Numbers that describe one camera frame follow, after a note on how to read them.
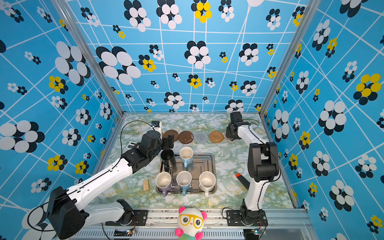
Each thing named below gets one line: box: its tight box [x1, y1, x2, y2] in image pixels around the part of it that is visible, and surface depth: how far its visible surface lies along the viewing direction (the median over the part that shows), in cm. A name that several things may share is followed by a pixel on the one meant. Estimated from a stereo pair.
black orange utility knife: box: [235, 173, 250, 190], surface depth 87 cm
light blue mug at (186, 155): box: [179, 146, 194, 168], surface depth 89 cm
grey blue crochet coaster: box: [193, 131, 209, 144], surface depth 107 cm
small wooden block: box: [143, 179, 149, 191], surface depth 85 cm
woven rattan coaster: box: [209, 131, 225, 143], surface depth 107 cm
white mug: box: [199, 171, 217, 198], surface depth 82 cm
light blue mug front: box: [176, 170, 193, 197], surface depth 80 cm
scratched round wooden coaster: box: [178, 130, 194, 144], surface depth 106 cm
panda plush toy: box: [174, 206, 208, 240], surface depth 68 cm
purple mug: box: [155, 171, 172, 197], surface depth 81 cm
